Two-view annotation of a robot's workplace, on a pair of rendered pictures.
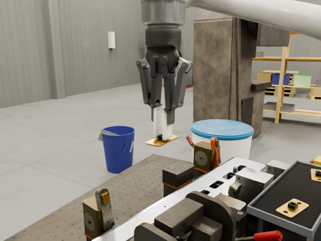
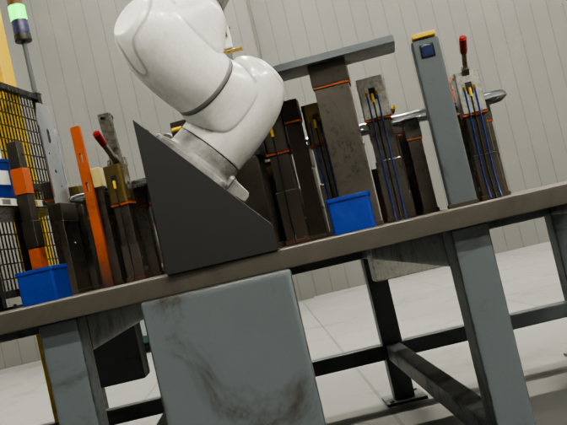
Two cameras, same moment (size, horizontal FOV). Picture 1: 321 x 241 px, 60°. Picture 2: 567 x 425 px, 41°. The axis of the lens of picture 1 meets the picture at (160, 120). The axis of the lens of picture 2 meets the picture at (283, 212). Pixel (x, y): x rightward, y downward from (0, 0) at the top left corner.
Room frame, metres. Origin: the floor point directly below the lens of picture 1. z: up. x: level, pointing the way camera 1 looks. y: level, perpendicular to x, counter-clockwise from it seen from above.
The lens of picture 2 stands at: (-0.62, -1.93, 0.71)
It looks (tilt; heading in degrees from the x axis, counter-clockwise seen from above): 2 degrees up; 56
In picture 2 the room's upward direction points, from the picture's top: 13 degrees counter-clockwise
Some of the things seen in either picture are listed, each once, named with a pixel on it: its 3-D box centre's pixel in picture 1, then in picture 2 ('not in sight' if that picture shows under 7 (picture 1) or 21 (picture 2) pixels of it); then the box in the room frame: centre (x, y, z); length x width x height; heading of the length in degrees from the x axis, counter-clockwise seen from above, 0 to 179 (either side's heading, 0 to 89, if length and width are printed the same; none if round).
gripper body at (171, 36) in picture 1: (163, 50); not in sight; (0.60, -0.01, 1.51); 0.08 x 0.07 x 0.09; 56
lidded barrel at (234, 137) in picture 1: (219, 161); not in sight; (2.68, -0.61, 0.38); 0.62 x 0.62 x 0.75
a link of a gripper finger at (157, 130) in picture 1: (158, 122); not in sight; (0.61, 0.00, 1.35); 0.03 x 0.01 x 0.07; 146
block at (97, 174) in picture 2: not in sight; (107, 226); (0.22, 0.30, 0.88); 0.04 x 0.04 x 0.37; 48
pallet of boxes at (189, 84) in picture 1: (177, 73); not in sight; (11.21, -0.67, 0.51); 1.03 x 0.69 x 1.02; 59
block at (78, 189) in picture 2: not in sight; (83, 239); (0.25, 0.62, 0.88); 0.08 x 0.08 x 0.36; 48
